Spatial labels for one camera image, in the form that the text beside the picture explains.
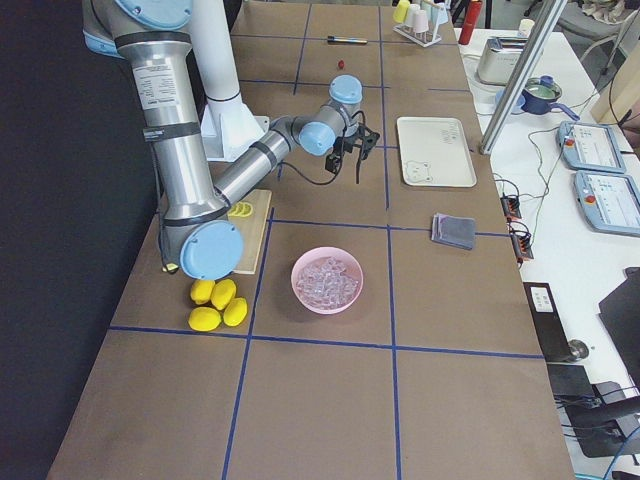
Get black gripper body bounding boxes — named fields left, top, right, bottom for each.
left=332, top=134, right=358, bottom=156

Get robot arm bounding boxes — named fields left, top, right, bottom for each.
left=83, top=1, right=362, bottom=280

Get clear ice cubes pile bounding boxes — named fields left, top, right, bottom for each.
left=294, top=256, right=361, bottom=311

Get white cup rack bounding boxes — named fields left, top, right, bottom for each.
left=393, top=0, right=450, bottom=47

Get yellow cup on rack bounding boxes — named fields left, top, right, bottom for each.
left=393, top=0, right=411, bottom=24

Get pink cup on rack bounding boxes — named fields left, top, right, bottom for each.
left=407, top=9, right=429, bottom=35

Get cream bear tray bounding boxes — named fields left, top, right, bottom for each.
left=396, top=116, right=477, bottom=188

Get lemon slices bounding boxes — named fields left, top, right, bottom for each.
left=227, top=201, right=254, bottom=218

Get wooden cutting board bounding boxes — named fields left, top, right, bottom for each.
left=228, top=189, right=272, bottom=274

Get pink bowl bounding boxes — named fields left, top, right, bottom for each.
left=291, top=247, right=364, bottom=315

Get grey folded cloth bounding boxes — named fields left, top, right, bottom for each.
left=431, top=213, right=476, bottom=250

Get yellow lemon upper right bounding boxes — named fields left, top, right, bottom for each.
left=210, top=279, right=237, bottom=310

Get yellow lemon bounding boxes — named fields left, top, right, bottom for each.
left=210, top=279, right=237, bottom=310
left=222, top=297, right=248, bottom=327
left=190, top=279, right=215, bottom=305
left=188, top=306, right=222, bottom=332

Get yellow lemon lower right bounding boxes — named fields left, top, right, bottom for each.
left=222, top=297, right=248, bottom=327

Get cream toaster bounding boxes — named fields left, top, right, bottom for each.
left=477, top=36, right=527, bottom=86

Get blue bowl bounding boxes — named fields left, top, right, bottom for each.
left=493, top=88, right=527, bottom=116

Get yellow lemon upper left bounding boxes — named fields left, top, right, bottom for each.
left=190, top=279, right=215, bottom=305

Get red bottle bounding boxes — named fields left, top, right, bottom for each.
left=458, top=0, right=483, bottom=45

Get yellow plastic knife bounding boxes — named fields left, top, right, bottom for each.
left=162, top=263, right=180, bottom=274

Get blue saucepan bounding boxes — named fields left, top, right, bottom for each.
left=522, top=75, right=580, bottom=121

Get yellow lemon lower left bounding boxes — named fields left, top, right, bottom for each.
left=188, top=306, right=222, bottom=332

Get upper teach pendant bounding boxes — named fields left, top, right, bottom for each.
left=557, top=121, right=626, bottom=174

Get teach pendant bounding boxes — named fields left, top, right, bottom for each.
left=574, top=170, right=639, bottom=237
left=557, top=121, right=626, bottom=174

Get lower teach pendant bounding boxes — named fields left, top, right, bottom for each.
left=574, top=170, right=639, bottom=237

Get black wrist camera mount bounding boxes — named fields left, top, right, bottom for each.
left=355, top=123, right=380, bottom=161

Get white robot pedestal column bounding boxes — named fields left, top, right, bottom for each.
left=189, top=0, right=268, bottom=162

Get aluminium frame post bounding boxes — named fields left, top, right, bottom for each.
left=479, top=0, right=568, bottom=155

